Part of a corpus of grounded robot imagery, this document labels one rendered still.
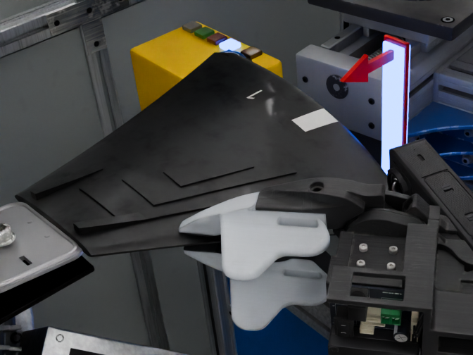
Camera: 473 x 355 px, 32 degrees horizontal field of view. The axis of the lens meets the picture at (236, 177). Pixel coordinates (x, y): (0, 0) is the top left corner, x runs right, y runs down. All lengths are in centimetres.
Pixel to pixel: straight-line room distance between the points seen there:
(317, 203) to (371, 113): 60
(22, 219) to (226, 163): 14
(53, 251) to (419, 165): 23
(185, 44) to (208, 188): 45
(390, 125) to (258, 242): 28
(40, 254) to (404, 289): 21
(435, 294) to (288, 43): 123
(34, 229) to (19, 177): 86
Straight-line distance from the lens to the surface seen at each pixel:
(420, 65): 110
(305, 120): 61
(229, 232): 47
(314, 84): 110
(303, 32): 166
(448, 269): 46
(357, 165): 59
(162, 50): 96
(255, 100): 63
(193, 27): 99
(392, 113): 71
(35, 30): 131
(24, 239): 52
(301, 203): 46
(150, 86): 97
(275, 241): 46
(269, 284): 50
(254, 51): 92
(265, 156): 57
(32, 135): 136
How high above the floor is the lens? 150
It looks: 36 degrees down
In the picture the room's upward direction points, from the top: 7 degrees counter-clockwise
